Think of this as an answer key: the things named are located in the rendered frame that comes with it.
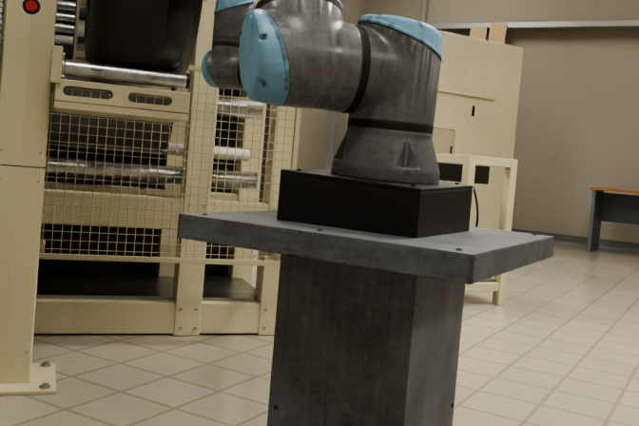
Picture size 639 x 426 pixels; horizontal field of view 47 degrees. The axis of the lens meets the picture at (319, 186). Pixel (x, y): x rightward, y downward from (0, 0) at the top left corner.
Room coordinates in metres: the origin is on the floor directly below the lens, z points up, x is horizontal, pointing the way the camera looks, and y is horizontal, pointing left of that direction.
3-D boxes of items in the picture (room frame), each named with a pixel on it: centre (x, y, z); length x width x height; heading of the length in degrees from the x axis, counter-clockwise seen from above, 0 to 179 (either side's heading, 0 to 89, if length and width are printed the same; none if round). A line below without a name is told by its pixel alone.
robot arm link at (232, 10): (1.80, 0.23, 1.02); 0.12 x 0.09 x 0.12; 109
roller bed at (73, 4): (2.48, 0.95, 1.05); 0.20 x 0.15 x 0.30; 110
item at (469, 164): (4.19, -0.76, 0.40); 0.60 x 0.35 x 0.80; 31
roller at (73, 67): (2.07, 0.56, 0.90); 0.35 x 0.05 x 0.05; 110
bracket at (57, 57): (2.14, 0.78, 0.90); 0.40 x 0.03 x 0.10; 20
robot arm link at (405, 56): (1.29, -0.11, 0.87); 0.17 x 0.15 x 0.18; 109
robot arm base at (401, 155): (1.30, -0.11, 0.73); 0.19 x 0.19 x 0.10
